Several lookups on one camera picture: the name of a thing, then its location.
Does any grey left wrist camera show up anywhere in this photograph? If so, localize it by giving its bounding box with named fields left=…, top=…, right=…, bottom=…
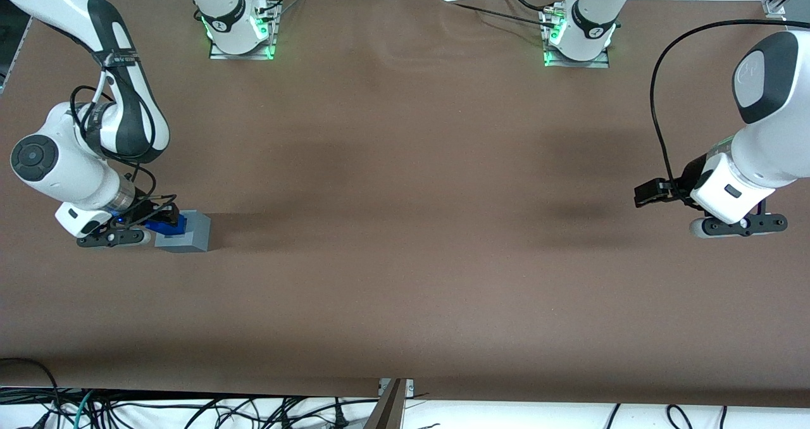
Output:
left=690, top=214, right=788, bottom=239

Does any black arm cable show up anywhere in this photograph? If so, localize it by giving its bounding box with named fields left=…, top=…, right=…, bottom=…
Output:
left=68, top=53, right=179, bottom=227
left=649, top=18, right=788, bottom=205

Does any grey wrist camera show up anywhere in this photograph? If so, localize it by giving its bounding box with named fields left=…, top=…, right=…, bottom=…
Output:
left=77, top=227, right=153, bottom=249
left=690, top=214, right=788, bottom=239

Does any gray square base block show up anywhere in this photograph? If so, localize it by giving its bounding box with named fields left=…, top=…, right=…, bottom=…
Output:
left=154, top=210, right=211, bottom=253

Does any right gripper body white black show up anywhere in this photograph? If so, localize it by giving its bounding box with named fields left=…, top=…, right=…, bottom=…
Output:
left=55, top=201, right=159, bottom=239

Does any blue plastic part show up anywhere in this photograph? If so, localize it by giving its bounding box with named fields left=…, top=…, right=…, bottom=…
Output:
left=146, top=212, right=188, bottom=237

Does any metal table edge bracket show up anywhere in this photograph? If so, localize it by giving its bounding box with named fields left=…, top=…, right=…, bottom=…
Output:
left=378, top=378, right=415, bottom=397

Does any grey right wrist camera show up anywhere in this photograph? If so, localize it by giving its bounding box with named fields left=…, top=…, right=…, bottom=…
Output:
left=77, top=227, right=153, bottom=249

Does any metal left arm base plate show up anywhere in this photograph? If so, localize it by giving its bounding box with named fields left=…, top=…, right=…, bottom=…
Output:
left=541, top=8, right=611, bottom=69

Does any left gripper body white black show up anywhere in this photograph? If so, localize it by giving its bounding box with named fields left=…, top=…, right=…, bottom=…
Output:
left=680, top=152, right=776, bottom=224

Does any dark angled support post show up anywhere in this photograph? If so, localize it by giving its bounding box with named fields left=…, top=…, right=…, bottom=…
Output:
left=364, top=378, right=406, bottom=429

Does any brown table cover sheet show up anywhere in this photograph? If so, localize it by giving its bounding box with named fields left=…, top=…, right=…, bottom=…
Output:
left=0, top=0, right=810, bottom=408

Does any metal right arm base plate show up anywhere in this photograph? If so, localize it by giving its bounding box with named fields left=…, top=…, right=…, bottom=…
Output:
left=209, top=2, right=281, bottom=61

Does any teal floor cable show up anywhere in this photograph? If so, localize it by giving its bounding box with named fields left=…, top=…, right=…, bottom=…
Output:
left=71, top=390, right=97, bottom=429

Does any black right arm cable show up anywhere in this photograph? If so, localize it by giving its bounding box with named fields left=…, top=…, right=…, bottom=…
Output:
left=68, top=53, right=179, bottom=227

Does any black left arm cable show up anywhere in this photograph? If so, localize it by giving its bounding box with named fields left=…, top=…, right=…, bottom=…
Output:
left=649, top=18, right=788, bottom=205

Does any black looped floor cable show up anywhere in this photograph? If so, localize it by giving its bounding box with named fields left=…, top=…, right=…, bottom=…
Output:
left=0, top=357, right=62, bottom=414

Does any long black base cable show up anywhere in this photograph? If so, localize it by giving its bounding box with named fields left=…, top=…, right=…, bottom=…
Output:
left=437, top=0, right=561, bottom=30

